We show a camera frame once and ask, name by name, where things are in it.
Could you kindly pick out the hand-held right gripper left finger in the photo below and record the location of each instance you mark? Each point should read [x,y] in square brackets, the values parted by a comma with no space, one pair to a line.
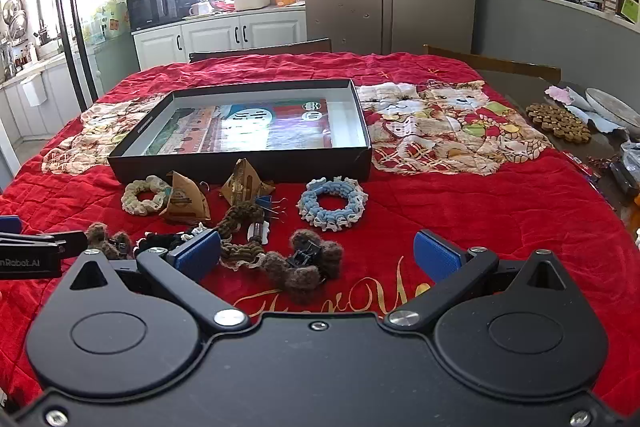
[195,252]

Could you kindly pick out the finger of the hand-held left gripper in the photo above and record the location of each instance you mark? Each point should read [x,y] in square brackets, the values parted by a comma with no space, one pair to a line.
[9,224]
[65,243]

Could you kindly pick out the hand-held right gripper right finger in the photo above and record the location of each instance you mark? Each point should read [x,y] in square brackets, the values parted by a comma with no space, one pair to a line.
[437,254]

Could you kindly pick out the black scrunchie with cream trim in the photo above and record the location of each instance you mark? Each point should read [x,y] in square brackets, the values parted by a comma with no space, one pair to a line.
[155,241]

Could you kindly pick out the brown triangular paper packet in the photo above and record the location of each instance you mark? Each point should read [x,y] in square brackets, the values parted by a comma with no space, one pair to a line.
[242,187]
[185,202]

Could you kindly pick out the brown scrunchie with cream trim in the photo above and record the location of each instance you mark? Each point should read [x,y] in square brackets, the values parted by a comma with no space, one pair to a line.
[235,219]

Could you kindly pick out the black and white hair clip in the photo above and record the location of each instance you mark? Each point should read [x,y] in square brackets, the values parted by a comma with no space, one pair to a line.
[259,232]

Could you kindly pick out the cream crochet scrunchie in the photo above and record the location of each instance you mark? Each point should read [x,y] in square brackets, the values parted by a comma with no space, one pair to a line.
[132,202]

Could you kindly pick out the blue binder clip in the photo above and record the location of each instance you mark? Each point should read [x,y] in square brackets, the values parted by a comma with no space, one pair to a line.
[263,203]

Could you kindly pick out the black shallow cardboard box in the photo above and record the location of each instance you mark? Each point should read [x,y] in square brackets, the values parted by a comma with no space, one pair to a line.
[240,167]

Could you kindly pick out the blue and white crochet scrunchie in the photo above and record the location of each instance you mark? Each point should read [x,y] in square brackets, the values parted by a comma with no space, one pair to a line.
[310,207]

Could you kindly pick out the red printed blanket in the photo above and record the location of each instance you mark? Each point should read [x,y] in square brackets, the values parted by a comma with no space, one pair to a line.
[450,207]

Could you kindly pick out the white hanging bin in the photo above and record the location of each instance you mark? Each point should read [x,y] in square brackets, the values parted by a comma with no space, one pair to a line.
[34,91]

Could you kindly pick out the wooden bead trivet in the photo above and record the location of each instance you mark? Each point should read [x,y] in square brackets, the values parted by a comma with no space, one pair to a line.
[555,122]

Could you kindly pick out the pink cloth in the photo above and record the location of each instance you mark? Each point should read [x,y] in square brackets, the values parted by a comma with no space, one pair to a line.
[559,94]

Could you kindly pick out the white kitchen cabinet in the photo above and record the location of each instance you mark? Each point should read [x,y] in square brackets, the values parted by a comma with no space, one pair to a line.
[210,37]

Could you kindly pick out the white plate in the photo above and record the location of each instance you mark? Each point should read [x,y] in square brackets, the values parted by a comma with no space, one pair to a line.
[610,104]

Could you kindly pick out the white mug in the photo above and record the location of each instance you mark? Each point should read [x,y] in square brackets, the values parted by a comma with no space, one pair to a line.
[199,9]

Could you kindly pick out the black microwave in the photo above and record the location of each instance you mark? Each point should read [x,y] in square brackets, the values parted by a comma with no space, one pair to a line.
[152,9]

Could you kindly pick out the white plastic tub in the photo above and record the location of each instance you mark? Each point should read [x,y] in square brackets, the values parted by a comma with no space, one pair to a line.
[252,1]

